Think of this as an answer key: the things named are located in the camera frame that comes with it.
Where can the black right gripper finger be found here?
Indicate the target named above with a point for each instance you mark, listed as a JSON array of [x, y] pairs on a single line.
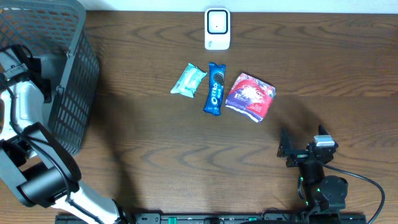
[[322, 130], [285, 148]]

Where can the blue Oreo cookie pack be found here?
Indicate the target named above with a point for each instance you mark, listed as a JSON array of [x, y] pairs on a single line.
[[216, 89]]

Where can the white barcode scanner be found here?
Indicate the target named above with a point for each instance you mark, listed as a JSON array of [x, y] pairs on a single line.
[[217, 29]]

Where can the red purple snack bag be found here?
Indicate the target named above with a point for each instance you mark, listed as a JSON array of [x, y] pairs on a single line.
[[251, 97]]

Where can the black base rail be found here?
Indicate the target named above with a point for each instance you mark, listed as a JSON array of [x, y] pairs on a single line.
[[269, 217]]

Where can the mint green wipes pack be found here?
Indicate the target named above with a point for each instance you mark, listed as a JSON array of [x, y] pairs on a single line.
[[189, 81]]

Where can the grey plastic basket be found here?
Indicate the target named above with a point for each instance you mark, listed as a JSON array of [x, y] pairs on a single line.
[[54, 32]]

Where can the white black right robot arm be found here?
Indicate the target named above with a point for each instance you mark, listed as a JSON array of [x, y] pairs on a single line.
[[325, 195]]

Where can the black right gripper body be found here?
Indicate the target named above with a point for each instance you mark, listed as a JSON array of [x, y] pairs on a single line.
[[298, 156]]

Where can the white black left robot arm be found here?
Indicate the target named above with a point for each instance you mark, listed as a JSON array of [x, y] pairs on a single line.
[[34, 165]]

